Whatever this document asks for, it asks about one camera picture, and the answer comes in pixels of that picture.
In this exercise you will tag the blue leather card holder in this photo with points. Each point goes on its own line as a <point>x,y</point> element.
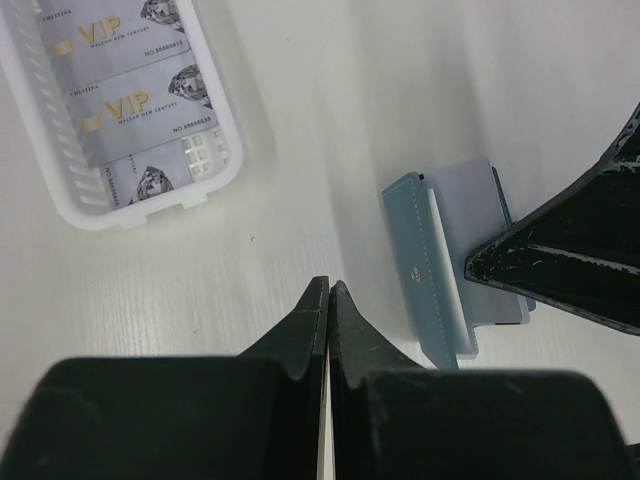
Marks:
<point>435,219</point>

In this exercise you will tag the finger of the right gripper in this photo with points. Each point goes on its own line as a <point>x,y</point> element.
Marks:
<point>578,252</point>

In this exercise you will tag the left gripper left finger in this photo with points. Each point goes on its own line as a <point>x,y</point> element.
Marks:
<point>255,415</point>

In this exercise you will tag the silver VIP card top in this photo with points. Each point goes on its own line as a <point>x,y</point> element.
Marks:
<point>480,250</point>

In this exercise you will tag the silver vip card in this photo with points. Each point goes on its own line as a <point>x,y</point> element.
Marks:
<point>140,109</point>
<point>103,38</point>
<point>480,250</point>

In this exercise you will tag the silver VIP card middle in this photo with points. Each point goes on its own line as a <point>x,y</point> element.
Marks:
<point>103,38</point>

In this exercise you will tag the silver VIP card bottom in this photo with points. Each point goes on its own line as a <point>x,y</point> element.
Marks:
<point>140,109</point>

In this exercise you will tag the silver VIP card lowest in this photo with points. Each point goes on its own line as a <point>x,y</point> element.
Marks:
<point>144,175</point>

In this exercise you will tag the white plastic basket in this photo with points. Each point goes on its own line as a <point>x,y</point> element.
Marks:
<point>214,155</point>

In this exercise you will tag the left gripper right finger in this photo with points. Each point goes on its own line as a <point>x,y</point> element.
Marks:
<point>394,419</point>

